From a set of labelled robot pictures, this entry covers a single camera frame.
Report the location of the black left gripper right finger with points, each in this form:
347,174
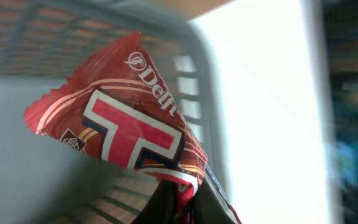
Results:
211,205

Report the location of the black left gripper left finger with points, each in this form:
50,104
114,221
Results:
160,209

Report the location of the red Top chocolate bar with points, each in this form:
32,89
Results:
116,107

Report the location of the grey plastic shopping basket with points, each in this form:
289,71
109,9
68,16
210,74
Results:
42,43

